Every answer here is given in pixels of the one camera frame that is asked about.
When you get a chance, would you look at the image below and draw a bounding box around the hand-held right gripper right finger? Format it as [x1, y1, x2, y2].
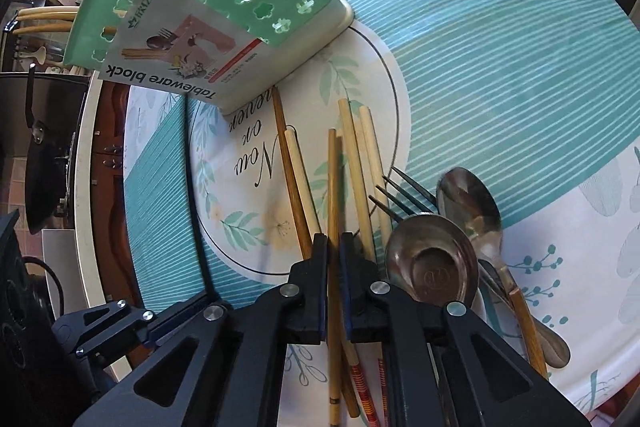
[339, 231, 594, 427]

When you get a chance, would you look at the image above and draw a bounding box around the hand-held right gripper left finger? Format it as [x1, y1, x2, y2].
[72, 232, 331, 427]

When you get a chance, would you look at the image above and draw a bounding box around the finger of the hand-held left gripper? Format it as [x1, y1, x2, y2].
[74, 298, 232, 359]
[81, 291, 217, 327]

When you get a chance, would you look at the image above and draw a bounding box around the bamboo chopstick red end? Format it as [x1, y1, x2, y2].
[327, 128, 343, 427]

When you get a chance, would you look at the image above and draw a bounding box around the round steel soup spoon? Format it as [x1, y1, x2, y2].
[385, 213, 572, 370]

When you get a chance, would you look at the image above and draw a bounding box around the pale chopstick red striped end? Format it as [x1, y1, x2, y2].
[283, 129, 379, 427]
[337, 99, 392, 427]
[358, 106, 394, 249]
[351, 116, 373, 228]

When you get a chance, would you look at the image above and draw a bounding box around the brown wooden chopstick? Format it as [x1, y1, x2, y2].
[273, 88, 362, 419]
[15, 23, 74, 36]

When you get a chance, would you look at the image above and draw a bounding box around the black fork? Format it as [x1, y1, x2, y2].
[369, 164, 516, 308]

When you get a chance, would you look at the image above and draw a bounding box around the black chopstick gold band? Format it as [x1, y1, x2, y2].
[183, 98, 218, 296]

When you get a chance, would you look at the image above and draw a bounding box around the steel spoon wooden handle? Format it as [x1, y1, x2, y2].
[436, 166, 549, 380]

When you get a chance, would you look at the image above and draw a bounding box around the green plastic utensil holder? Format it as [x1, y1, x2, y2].
[64, 0, 355, 116]

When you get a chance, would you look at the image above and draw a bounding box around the pile of mixed chopsticks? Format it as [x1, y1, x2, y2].
[15, 5, 80, 22]

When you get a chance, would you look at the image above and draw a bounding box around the steel splash panel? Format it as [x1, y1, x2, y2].
[42, 229, 102, 324]

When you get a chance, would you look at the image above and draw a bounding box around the teal and white printed tablecloth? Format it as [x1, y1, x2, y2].
[122, 0, 640, 427]

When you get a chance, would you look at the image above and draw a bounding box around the black cable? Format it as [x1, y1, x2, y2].
[24, 256, 67, 314]

